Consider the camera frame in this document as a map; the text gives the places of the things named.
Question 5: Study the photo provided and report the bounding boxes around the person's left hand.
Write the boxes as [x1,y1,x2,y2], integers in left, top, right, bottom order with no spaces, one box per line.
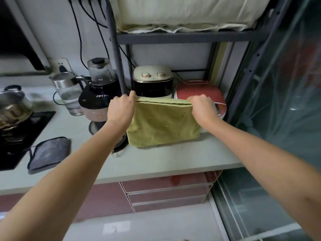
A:
[106,90,137,128]

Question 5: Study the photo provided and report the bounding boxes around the person's right hand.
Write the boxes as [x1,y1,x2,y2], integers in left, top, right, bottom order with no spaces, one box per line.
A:
[187,94,221,128]

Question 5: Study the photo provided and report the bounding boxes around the green towel with small print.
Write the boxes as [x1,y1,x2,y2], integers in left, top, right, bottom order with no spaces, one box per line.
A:
[126,96,201,148]

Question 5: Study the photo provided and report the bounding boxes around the grey microfibre cloth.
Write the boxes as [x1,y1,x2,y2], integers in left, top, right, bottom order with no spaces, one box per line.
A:
[24,137,72,175]

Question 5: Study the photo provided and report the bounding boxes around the person's left forearm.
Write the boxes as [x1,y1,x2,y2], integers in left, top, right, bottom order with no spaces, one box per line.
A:
[0,120,126,241]

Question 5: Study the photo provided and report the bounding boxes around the person's right forearm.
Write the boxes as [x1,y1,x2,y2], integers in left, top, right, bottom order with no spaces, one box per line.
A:
[200,120,321,241]

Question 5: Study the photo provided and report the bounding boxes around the red and white rice cooker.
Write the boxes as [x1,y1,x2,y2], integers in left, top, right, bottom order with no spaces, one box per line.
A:
[173,79,227,121]

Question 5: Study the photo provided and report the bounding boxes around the black and pink blender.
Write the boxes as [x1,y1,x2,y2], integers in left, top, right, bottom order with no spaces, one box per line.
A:
[78,57,130,153]

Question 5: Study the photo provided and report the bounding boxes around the cream air fryer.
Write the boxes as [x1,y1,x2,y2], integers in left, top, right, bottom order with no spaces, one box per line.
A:
[132,65,174,99]

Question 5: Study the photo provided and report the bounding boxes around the glass electric kettle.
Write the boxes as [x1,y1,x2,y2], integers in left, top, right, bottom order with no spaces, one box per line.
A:
[49,72,87,116]

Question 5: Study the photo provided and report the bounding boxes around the frosted glass sliding door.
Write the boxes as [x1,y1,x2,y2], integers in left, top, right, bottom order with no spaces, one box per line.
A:
[210,0,321,241]

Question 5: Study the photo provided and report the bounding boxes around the pink cabinet drawers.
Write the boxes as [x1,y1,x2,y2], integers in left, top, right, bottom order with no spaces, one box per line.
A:
[0,169,224,223]

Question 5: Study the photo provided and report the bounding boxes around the cream cloth bundle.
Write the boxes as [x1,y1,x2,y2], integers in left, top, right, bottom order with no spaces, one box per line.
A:
[109,0,273,34]

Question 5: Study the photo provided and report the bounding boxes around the stainless steel stockpot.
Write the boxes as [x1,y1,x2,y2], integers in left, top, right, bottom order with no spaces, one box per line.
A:
[0,84,34,131]

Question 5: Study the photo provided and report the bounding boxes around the black glass stove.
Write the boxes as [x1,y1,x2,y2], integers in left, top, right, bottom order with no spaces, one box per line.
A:
[0,111,56,171]

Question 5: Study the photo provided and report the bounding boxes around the steel range hood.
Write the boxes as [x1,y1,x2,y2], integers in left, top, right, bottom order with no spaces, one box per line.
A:
[0,0,52,77]

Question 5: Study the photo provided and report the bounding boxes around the black kettle cable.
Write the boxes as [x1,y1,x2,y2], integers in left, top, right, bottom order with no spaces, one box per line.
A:
[52,91,66,106]

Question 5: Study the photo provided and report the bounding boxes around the black power cable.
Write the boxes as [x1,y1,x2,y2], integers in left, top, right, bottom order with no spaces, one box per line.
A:
[68,0,83,69]
[89,1,111,59]

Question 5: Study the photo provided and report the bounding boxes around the white wall socket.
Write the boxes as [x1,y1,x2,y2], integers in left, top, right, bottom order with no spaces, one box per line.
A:
[48,57,73,74]

